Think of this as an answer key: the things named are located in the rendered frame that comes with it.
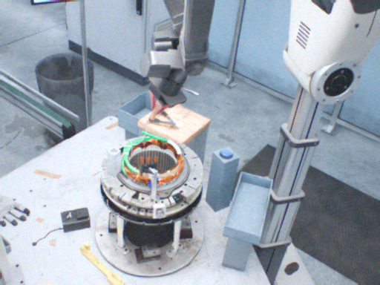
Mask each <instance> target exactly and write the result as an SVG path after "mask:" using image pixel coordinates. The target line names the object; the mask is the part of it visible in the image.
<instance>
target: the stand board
mask: <svg viewBox="0 0 380 285"><path fill-rule="evenodd" d="M187 111H188V112H189V115H188V116H187V117H186V118H185V119H183V114H184V113H185V112H187ZM151 113H152V112H151ZM151 113H148V114H147V115H146V116H145V117H143V118H142V119H140V120H138V126H139V127H141V128H143V129H145V130H147V131H148V132H149V133H152V134H154V135H156V136H159V137H163V138H164V137H165V138H168V139H173V140H174V142H175V143H176V144H178V142H180V143H182V144H184V145H186V144H187V143H188V142H189V141H191V140H192V139H194V138H195V137H196V136H197V135H198V134H199V133H200V132H202V131H203V130H204V129H205V128H207V126H208V125H210V122H211V120H210V119H207V118H206V117H203V116H201V115H200V114H198V113H196V112H193V111H190V110H189V109H187V108H185V107H183V106H182V105H175V106H174V107H173V108H170V109H168V110H167V111H166V113H168V115H169V116H170V117H171V118H172V119H173V121H174V122H175V123H178V124H180V125H177V126H178V127H179V128H180V129H179V128H176V127H175V126H173V128H171V129H170V130H169V129H168V126H169V125H166V124H162V123H159V124H158V123H155V122H150V123H149V124H148V126H147V120H148V118H149V117H150V115H151ZM157 119H160V120H162V121H166V122H171V121H170V120H169V119H167V117H165V116H163V115H162V114H161V115H160V116H159V117H158V118H157ZM181 125H182V126H181ZM146 126H147V127H146Z"/></svg>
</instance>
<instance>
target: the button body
mask: <svg viewBox="0 0 380 285"><path fill-rule="evenodd" d="M223 149H229V150H230V151H232V152H233V150H232V149H230V147H228V146H227V147H225V148H222V149H220V150H217V151H214V152H213V155H212V163H211V167H210V172H209V179H208V185H207V189H206V203H207V204H208V205H209V206H210V207H211V208H212V209H213V211H214V212H217V211H220V210H222V209H225V208H226V207H228V206H230V203H231V199H232V191H233V187H234V184H235V178H236V174H237V171H238V166H239V162H240V157H239V156H238V155H237V154H236V153H235V152H233V158H232V159H223V158H222V157H220V151H221V150H223Z"/></svg>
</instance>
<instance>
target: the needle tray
mask: <svg viewBox="0 0 380 285"><path fill-rule="evenodd" d="M272 183H273V180H272V179H269V178H264V177H259V176H257V175H253V174H249V173H246V172H241V173H240V179H239V181H238V184H237V187H236V189H235V193H234V196H233V198H232V204H231V206H230V209H229V213H228V215H227V217H226V223H225V226H224V229H223V236H225V237H228V240H227V242H226V248H225V252H224V257H223V262H222V266H224V267H229V268H232V269H236V270H238V271H241V272H244V271H245V268H246V265H247V262H248V257H249V253H250V250H251V248H252V244H255V245H257V246H258V244H259V242H260V239H261V232H262V228H263V223H264V220H265V217H266V210H267V208H268V204H269V196H270V192H271V189H272Z"/></svg>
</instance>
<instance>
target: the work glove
mask: <svg viewBox="0 0 380 285"><path fill-rule="evenodd" d="M16 209H18V210H20V211H21V212H24V213H25V214H30V210H29V209H28V208H27V207H24V206H23V205H20V204H19V203H16V201H14V200H12V199H11V198H9V197H8V196H5V195H3V194H0V224H1V225H2V226H6V221H5V220H4V219H5V218H6V219H7V220H9V221H10V223H11V224H12V225H13V226H18V222H17V220H16V219H15V218H14V217H13V216H16V217H17V218H18V219H20V220H21V221H22V222H25V221H26V219H27V218H26V217H25V216H24V215H23V214H21V212H18V211H16ZM10 214H12V215H13V216H11V215H10Z"/></svg>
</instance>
